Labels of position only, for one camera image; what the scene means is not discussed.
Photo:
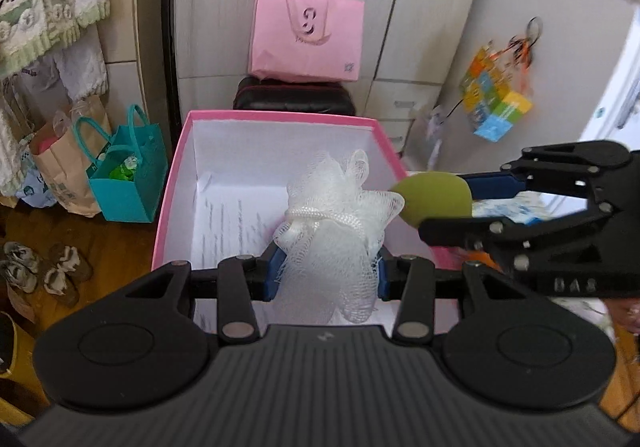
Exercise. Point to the white hanging garment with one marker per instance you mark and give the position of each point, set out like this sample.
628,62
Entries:
82,67

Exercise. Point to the black suitcase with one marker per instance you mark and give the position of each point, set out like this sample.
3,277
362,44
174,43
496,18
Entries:
295,99

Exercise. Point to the pink paper shopping bag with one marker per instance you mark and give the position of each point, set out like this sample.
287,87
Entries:
300,52

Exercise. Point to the blue white patterned cloth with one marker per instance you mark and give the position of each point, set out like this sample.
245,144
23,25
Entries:
515,212

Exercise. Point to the white mesh bath sponge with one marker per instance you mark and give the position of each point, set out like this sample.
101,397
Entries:
340,237

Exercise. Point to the grey worn shoe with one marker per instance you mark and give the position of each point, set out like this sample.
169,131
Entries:
17,267

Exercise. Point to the teal plastic tote bag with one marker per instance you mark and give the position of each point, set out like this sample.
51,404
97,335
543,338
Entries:
125,197

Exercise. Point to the pink cardboard box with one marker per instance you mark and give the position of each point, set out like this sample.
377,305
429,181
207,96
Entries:
225,152

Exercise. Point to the floral bed sheet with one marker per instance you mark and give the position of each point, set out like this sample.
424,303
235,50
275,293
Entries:
602,314

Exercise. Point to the green round sponge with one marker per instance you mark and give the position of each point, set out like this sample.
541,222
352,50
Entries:
435,199

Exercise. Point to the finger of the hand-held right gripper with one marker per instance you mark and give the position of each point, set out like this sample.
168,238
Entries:
475,231
492,186

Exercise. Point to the pair of small sandals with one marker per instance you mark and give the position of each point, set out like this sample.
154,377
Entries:
62,274

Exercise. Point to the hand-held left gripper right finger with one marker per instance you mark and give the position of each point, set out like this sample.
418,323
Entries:
385,279

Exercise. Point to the blue patterned bag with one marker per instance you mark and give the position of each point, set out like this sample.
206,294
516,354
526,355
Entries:
37,192

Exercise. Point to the small translucent bag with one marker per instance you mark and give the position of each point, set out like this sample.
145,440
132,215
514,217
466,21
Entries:
431,127

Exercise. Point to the brown paper bag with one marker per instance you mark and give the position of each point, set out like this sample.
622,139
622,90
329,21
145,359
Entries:
60,167

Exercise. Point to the colourful cube box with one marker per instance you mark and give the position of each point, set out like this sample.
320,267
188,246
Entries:
495,102

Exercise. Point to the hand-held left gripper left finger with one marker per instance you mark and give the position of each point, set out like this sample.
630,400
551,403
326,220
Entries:
273,277

